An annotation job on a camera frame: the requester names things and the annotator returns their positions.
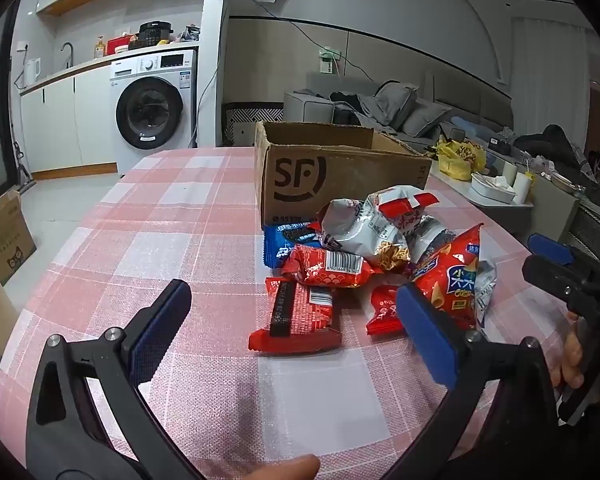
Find person's left hand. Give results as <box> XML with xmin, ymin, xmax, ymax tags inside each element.
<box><xmin>240</xmin><ymin>454</ymin><xmax>321</xmax><ymax>480</ymax></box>

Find red container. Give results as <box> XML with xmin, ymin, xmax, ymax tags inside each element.
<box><xmin>106</xmin><ymin>35</ymin><xmax>137</xmax><ymax>56</ymax></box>

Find black bag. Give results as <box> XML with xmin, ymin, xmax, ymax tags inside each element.
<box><xmin>515</xmin><ymin>125</ymin><xmax>586</xmax><ymax>171</ymax></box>

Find dark clothes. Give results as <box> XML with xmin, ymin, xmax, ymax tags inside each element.
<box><xmin>330</xmin><ymin>91</ymin><xmax>376</xmax><ymax>126</ymax></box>

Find red barcode snack packet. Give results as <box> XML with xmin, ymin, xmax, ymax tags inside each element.
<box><xmin>280</xmin><ymin>245</ymin><xmax>386</xmax><ymax>288</ymax></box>

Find white washing machine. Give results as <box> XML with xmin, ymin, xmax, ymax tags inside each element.
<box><xmin>110</xmin><ymin>49</ymin><xmax>199</xmax><ymax>166</ymax></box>

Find silver white snack packet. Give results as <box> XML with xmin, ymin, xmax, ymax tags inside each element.
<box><xmin>475</xmin><ymin>257</ymin><xmax>497</xmax><ymax>328</ymax></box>

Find blue cookie packet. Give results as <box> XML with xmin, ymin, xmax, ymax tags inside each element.
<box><xmin>262</xmin><ymin>221</ymin><xmax>326</xmax><ymax>268</ymax></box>

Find wall power strip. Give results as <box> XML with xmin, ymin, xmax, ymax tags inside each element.
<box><xmin>317</xmin><ymin>46</ymin><xmax>343</xmax><ymax>75</ymax></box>

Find white kitchen counter cabinet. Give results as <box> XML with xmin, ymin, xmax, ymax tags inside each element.
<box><xmin>19</xmin><ymin>57</ymin><xmax>121</xmax><ymax>173</ymax></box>

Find grey coffee table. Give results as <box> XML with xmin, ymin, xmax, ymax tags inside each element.
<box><xmin>430</xmin><ymin>150</ymin><xmax>581</xmax><ymax>241</ymax></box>

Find dark grey snack packet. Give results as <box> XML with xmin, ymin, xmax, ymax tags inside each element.
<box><xmin>407</xmin><ymin>215</ymin><xmax>458</xmax><ymax>266</ymax></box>

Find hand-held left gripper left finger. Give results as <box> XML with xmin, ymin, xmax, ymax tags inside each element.
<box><xmin>26</xmin><ymin>280</ymin><xmax>206</xmax><ymax>480</ymax></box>

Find grey sofa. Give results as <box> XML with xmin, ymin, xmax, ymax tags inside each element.
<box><xmin>283</xmin><ymin>71</ymin><xmax>513</xmax><ymax>146</ymax></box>

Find white cup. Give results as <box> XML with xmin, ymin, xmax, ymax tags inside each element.
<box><xmin>514</xmin><ymin>172</ymin><xmax>533</xmax><ymax>203</ymax></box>

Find black white patterned basket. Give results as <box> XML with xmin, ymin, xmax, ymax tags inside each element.
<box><xmin>221</xmin><ymin>102</ymin><xmax>285</xmax><ymax>147</ymax></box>

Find printed cardboard floor box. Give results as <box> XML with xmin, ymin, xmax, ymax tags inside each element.
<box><xmin>0</xmin><ymin>190</ymin><xmax>37</xmax><ymax>286</ymax></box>

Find brown cardboard box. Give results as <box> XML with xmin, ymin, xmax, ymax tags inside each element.
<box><xmin>254</xmin><ymin>120</ymin><xmax>433</xmax><ymax>228</ymax></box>

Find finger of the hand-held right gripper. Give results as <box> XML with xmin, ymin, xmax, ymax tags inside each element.
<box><xmin>526</xmin><ymin>232</ymin><xmax>598</xmax><ymax>281</ymax></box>
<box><xmin>522</xmin><ymin>256</ymin><xmax>588</xmax><ymax>311</ymax></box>

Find red wafer packet black strip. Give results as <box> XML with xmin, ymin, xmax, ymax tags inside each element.
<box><xmin>248</xmin><ymin>276</ymin><xmax>343</xmax><ymax>356</ymax></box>

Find large red chip bag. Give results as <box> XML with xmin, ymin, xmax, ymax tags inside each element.
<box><xmin>410</xmin><ymin>224</ymin><xmax>483</xmax><ymax>331</ymax></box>

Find person's right hand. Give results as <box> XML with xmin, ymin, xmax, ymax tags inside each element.
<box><xmin>549</xmin><ymin>310</ymin><xmax>600</xmax><ymax>392</ymax></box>

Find white bowl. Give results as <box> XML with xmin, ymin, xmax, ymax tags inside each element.
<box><xmin>470</xmin><ymin>172</ymin><xmax>516</xmax><ymax>204</ymax></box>

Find small red snack packet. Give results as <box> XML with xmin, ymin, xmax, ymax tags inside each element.
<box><xmin>366</xmin><ymin>284</ymin><xmax>411</xmax><ymax>337</ymax></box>

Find black pressure cooker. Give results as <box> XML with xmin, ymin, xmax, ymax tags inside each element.
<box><xmin>139</xmin><ymin>21</ymin><xmax>173</xmax><ymax>47</ymax></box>

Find grey cushion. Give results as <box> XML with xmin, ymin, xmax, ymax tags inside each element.
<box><xmin>402</xmin><ymin>100</ymin><xmax>453</xmax><ymax>137</ymax></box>

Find silver snack bag red edges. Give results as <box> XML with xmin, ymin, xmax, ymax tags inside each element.
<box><xmin>316</xmin><ymin>185</ymin><xmax>440</xmax><ymax>267</ymax></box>

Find floor mop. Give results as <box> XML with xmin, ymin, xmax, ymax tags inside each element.
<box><xmin>12</xmin><ymin>137</ymin><xmax>36</xmax><ymax>191</ymax></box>

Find pink plaid tablecloth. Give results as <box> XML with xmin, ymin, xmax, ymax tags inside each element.
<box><xmin>0</xmin><ymin>146</ymin><xmax>571</xmax><ymax>480</ymax></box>

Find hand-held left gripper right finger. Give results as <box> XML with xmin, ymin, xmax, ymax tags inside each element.
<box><xmin>380</xmin><ymin>282</ymin><xmax>573</xmax><ymax>480</ymax></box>

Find yellow plastic bag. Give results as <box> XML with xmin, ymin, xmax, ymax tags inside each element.
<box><xmin>432</xmin><ymin>137</ymin><xmax>486</xmax><ymax>181</ymax></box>

